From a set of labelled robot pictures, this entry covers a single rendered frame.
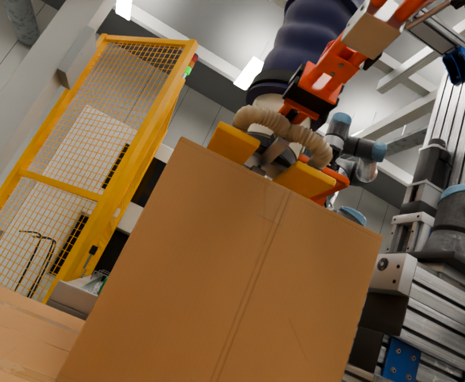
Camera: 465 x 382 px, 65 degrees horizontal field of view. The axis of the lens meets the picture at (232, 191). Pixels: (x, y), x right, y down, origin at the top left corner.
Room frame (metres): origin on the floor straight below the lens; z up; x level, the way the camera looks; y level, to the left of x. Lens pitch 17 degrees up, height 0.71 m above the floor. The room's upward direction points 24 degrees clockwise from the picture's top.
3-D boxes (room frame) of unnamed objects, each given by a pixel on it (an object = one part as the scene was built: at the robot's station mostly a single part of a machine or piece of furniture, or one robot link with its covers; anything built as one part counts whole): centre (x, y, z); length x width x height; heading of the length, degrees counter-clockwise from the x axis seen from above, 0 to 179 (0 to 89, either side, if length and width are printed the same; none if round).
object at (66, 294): (1.26, 0.02, 0.58); 0.70 x 0.03 x 0.06; 101
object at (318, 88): (0.65, -0.07, 1.18); 0.10 x 0.08 x 0.06; 97
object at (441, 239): (0.90, -0.60, 1.09); 0.15 x 0.15 x 0.10
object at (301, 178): (0.91, -0.13, 1.07); 0.34 x 0.10 x 0.05; 7
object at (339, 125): (1.20, -0.27, 1.48); 0.09 x 0.08 x 0.11; 158
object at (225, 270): (0.89, -0.05, 0.74); 0.60 x 0.40 x 0.40; 7
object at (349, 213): (1.38, -0.48, 1.20); 0.13 x 0.12 x 0.14; 68
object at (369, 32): (0.43, -0.09, 1.17); 0.07 x 0.07 x 0.04; 7
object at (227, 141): (0.88, 0.06, 1.07); 0.34 x 0.10 x 0.05; 7
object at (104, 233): (2.92, 0.77, 1.05); 1.17 x 0.10 x 2.10; 11
